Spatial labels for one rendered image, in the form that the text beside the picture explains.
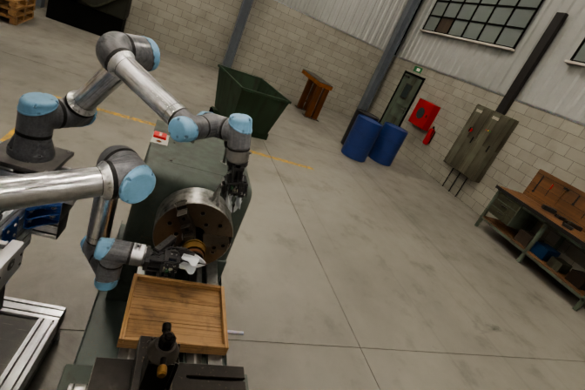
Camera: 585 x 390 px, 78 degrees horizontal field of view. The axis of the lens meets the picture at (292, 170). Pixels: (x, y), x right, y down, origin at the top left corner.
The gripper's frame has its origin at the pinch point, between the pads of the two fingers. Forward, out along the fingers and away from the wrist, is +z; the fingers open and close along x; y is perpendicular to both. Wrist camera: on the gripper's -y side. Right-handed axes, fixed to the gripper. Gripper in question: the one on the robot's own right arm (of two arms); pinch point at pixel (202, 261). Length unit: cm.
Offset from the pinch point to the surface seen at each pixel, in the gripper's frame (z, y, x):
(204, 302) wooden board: 6.7, -0.6, -19.8
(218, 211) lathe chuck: 2.4, -15.1, 13.7
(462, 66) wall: 617, -737, 163
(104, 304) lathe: -30, -26, -54
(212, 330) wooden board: 10.1, 12.3, -19.8
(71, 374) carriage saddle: -30.2, 35.7, -15.7
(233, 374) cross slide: 13.8, 35.5, -11.3
